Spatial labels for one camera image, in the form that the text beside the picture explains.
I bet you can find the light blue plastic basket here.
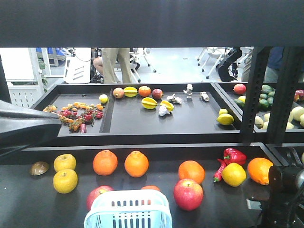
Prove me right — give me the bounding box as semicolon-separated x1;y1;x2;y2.
84;190;172;228

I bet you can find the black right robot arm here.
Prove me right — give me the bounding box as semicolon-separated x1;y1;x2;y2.
247;147;304;228

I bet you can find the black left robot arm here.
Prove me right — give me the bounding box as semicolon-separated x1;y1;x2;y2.
0;101;62;165

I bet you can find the red apple behind basket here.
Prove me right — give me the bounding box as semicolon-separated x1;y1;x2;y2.
86;185;114;210

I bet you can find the white garlic bulb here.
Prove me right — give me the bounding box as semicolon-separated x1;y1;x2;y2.
159;105;171;116

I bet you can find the yellow starfruit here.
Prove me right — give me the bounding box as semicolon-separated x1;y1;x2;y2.
141;97;158;110

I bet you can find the orange fruit middle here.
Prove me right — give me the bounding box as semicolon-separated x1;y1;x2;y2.
124;151;149;178

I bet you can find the round orange fruit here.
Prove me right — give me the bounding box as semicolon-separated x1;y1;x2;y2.
178;160;205;184

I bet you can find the black wooden produce stand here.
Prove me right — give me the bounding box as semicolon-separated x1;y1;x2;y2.
0;0;304;228

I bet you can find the orange fruit left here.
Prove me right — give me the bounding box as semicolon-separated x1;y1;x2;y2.
93;150;118;176

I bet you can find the yellow lemon on tray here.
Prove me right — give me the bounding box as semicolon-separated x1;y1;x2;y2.
217;114;234;125

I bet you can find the red apple front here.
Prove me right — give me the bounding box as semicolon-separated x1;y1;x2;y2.
173;179;204;211

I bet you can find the red bell pepper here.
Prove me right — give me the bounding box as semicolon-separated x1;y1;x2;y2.
223;148;247;165

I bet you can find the red chili pepper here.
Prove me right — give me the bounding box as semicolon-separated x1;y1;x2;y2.
213;159;227;183

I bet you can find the yellow apple rear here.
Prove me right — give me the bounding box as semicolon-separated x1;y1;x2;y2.
53;154;76;172

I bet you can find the yellow apple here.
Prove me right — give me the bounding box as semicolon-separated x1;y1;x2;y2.
53;169;78;194
53;154;76;172

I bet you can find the yellow lemon fruit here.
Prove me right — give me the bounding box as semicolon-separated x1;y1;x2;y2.
221;163;247;187

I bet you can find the yellow apple front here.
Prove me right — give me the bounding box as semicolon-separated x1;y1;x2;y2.
53;169;78;194

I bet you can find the large orange with nub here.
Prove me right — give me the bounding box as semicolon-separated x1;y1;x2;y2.
247;157;274;185

